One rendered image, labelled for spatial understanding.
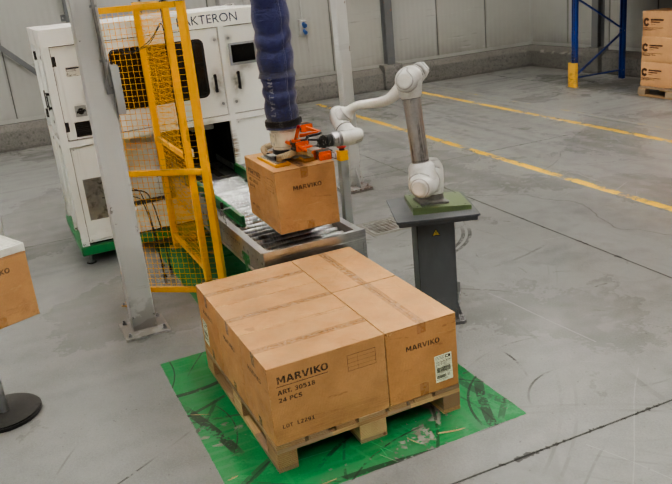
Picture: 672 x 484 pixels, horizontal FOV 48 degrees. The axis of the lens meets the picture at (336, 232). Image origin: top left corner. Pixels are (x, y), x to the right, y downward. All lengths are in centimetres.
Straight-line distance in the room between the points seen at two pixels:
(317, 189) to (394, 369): 146
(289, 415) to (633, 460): 155
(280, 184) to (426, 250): 98
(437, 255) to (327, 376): 146
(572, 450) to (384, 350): 97
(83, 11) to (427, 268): 257
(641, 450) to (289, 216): 235
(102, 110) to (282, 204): 125
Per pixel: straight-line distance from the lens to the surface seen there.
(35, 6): 1307
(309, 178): 470
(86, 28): 491
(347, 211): 542
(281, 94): 474
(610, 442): 387
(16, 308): 427
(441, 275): 480
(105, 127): 497
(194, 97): 512
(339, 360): 357
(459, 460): 371
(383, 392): 377
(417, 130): 443
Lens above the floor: 217
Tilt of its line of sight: 19 degrees down
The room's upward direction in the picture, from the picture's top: 6 degrees counter-clockwise
